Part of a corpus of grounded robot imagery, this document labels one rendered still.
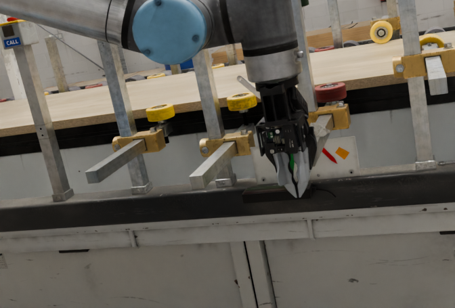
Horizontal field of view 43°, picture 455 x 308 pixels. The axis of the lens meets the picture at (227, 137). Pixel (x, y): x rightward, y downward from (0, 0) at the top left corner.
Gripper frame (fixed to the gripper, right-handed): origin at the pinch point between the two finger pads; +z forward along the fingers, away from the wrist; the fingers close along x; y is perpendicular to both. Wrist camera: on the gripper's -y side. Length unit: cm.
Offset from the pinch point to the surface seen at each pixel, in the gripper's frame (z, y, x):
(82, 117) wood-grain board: -7, -61, -77
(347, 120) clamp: -1.5, -39.5, 5.6
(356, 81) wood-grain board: -7, -60, 7
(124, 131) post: -5, -41, -53
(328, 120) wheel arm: -3.4, -33.4, 2.1
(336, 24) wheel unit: -15, -149, -5
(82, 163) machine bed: 8, -64, -83
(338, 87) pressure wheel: -7.8, -48.6, 3.6
